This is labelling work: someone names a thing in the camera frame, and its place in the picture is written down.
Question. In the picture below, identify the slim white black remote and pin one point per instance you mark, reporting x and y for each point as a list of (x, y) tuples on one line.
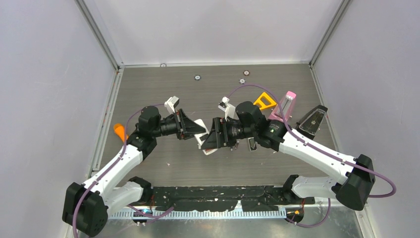
[(252, 144)]

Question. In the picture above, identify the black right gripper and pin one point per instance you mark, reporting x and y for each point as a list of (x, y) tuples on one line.
[(215, 140)]

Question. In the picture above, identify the white remote control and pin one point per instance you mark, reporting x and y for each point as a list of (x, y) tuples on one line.
[(200, 134)]

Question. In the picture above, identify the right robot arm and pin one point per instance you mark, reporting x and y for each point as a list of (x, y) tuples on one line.
[(349, 179)]

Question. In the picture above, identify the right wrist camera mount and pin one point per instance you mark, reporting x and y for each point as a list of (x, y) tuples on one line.
[(227, 108)]

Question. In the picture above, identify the yellow triangular plastic frame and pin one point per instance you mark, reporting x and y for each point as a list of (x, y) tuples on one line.
[(264, 101)]

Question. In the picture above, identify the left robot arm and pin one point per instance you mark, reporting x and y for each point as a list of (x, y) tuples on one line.
[(88, 205)]

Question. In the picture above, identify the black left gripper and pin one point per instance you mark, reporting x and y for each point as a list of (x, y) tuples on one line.
[(184, 126)]

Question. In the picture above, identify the orange handle tool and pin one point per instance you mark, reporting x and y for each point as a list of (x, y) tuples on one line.
[(120, 131)]

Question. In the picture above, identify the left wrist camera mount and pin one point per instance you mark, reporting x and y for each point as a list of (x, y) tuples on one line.
[(171, 104)]

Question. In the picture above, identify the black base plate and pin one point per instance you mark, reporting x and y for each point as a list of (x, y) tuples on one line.
[(225, 198)]

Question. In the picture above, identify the pink metronome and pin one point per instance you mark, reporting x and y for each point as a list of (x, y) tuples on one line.
[(282, 111)]

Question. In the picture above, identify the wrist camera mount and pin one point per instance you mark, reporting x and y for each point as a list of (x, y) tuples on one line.
[(227, 108), (171, 104)]

